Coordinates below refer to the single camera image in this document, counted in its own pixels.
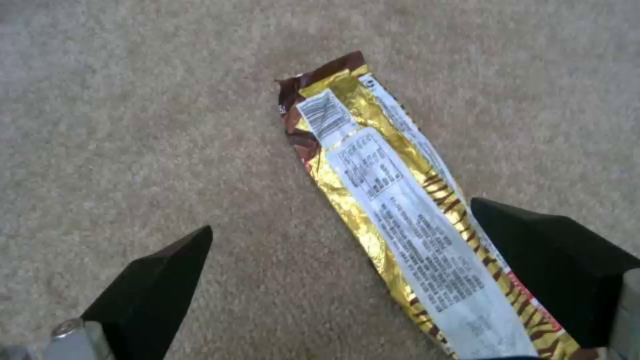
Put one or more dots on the gold and brown snack wrapper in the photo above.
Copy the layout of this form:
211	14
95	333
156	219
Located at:
400	210

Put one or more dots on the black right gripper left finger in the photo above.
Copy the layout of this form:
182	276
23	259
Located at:
150	292

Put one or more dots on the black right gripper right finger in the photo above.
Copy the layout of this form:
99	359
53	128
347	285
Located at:
555	277

